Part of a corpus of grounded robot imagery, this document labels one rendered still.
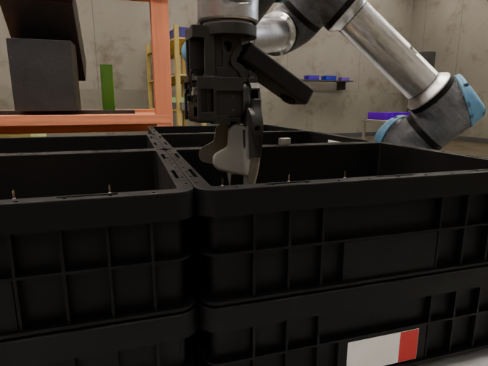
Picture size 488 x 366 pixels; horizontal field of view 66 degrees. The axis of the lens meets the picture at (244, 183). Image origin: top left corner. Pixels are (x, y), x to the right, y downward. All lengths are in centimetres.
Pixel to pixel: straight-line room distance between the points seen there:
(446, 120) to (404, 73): 15
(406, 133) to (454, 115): 11
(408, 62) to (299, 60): 994
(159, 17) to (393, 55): 158
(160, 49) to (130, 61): 718
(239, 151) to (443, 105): 62
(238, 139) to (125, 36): 908
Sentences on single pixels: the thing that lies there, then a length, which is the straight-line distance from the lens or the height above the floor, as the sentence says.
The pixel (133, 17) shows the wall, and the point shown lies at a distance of 961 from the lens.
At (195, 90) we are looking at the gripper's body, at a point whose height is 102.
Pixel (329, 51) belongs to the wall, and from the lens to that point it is 1141.
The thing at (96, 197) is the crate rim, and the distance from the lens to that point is 31.
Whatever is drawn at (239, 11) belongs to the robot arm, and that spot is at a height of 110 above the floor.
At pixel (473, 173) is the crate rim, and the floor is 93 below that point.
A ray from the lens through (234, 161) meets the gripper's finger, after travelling 47.
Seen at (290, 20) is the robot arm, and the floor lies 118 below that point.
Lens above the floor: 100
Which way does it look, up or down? 12 degrees down
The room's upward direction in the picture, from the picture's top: straight up
